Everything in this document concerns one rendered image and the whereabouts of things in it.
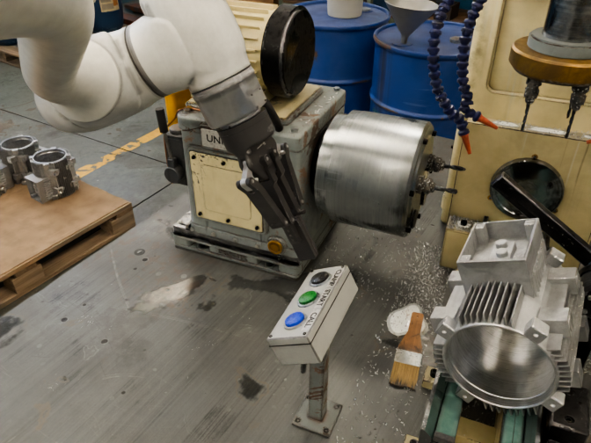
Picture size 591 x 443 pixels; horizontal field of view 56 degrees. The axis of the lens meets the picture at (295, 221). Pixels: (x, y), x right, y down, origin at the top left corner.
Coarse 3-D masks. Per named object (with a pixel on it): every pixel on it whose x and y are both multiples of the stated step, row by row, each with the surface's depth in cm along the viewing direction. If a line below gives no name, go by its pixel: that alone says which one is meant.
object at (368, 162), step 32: (352, 128) 112; (384, 128) 111; (416, 128) 110; (320, 160) 113; (352, 160) 110; (384, 160) 108; (416, 160) 107; (320, 192) 116; (352, 192) 111; (384, 192) 108; (416, 192) 113; (352, 224) 120; (384, 224) 113
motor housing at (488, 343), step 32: (480, 288) 82; (512, 288) 79; (544, 288) 82; (480, 320) 77; (512, 320) 74; (576, 320) 81; (448, 352) 84; (480, 352) 91; (512, 352) 91; (544, 352) 74; (576, 352) 83; (480, 384) 86; (512, 384) 86; (544, 384) 81
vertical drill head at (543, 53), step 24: (552, 0) 93; (576, 0) 89; (552, 24) 93; (576, 24) 91; (528, 48) 97; (552, 48) 93; (576, 48) 91; (528, 72) 95; (552, 72) 92; (576, 72) 91; (528, 96) 98; (576, 96) 95
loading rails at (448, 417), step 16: (544, 240) 119; (432, 368) 103; (432, 384) 101; (448, 384) 89; (432, 400) 84; (448, 400) 86; (432, 416) 82; (448, 416) 84; (496, 416) 96; (512, 416) 84; (528, 416) 83; (432, 432) 81; (448, 432) 81; (464, 432) 90; (480, 432) 90; (496, 432) 89; (512, 432) 81; (528, 432) 80
